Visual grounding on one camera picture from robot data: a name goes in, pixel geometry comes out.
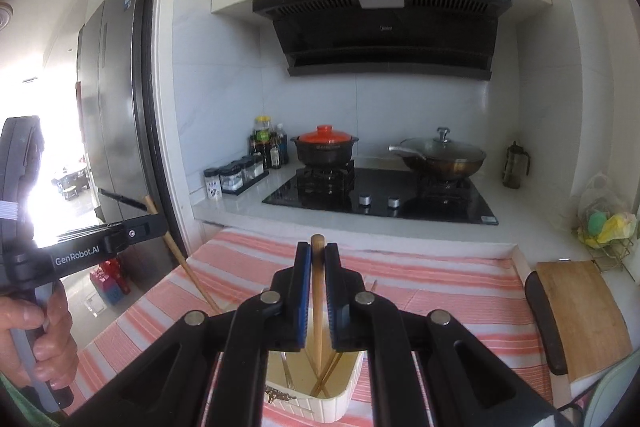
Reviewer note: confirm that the black pot red lid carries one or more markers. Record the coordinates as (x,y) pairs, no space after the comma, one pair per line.
(325,147)

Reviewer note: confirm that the black range hood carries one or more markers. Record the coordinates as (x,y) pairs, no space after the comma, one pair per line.
(385,37)

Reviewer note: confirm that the group of spice jars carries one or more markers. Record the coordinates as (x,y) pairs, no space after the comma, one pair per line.
(240,177)

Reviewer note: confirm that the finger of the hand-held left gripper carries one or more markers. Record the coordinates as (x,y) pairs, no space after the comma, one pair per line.
(145,229)

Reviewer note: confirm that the wok with glass lid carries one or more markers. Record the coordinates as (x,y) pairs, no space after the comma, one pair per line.
(442,157)

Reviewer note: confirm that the person's left hand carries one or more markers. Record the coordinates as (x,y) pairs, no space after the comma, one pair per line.
(55,347)

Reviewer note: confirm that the black plastic holder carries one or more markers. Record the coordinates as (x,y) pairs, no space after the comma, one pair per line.
(542,322)

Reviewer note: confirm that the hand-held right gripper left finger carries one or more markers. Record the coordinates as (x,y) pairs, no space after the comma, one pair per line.
(302,302)

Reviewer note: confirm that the pink and blue toy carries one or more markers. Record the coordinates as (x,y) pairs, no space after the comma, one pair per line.
(110,282)

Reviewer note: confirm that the wooden cutting board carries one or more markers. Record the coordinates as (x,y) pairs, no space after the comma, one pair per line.
(585,317)

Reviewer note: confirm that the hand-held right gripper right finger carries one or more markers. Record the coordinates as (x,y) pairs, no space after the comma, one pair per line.
(334,302)

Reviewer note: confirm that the dark french press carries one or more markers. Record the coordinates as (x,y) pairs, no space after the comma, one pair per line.
(516,167)

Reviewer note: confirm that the person's green clothing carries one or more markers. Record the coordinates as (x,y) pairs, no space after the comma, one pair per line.
(17,407)

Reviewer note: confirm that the white printed cup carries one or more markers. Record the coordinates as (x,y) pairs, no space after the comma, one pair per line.
(213,187)

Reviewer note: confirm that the cream plastic utensil holder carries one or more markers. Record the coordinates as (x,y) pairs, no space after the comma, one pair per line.
(320,404)

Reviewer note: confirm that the round ceiling light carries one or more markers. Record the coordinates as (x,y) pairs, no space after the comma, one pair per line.
(4,14)

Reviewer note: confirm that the black door frame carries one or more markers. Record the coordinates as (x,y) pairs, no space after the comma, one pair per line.
(155,82)

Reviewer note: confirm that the pink striped tablecloth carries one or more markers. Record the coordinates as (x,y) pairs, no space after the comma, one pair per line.
(450,297)

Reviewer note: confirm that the grey refrigerator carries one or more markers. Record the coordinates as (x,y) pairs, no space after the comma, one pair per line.
(107,107)

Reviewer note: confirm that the distant dining furniture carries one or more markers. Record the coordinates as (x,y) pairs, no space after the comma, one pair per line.
(72,182)

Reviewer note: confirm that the dark sauce bottle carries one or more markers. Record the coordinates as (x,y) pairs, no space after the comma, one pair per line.
(281,149)

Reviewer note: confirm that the wooden chopstick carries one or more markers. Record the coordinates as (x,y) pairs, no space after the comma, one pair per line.
(192,274)
(327,372)
(314,369)
(318,287)

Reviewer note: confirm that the sauce bottle green label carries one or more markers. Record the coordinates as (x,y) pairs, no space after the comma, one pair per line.
(261,142)

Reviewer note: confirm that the black gas stove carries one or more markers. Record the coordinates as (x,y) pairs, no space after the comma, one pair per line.
(380,199)

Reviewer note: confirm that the pale green cutting board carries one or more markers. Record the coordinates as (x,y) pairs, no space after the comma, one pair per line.
(615,392)

